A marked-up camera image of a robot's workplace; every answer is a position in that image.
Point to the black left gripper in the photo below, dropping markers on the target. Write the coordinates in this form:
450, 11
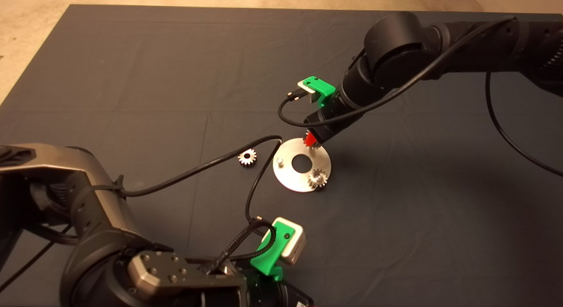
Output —
281, 296

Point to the right wrist green camera mount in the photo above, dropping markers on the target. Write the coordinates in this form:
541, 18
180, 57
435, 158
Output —
323, 89

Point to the wrist green camera mount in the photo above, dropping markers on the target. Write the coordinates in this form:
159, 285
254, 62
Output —
323, 89
272, 250

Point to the left wrist green camera mount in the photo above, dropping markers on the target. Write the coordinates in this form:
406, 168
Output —
272, 250

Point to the round metal carrier plate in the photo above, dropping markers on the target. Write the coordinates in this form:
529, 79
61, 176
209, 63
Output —
286, 177

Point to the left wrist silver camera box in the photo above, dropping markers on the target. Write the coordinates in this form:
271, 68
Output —
297, 243

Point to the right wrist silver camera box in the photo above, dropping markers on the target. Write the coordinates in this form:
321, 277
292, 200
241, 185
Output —
305, 86

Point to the dark grey table cloth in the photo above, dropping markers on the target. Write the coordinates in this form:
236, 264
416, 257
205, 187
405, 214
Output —
132, 78

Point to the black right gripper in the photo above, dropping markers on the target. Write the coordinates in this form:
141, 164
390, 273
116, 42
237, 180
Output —
330, 122

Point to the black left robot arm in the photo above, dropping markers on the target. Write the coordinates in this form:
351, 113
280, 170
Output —
88, 201

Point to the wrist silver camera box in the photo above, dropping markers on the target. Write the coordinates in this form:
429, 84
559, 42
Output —
297, 243
305, 86

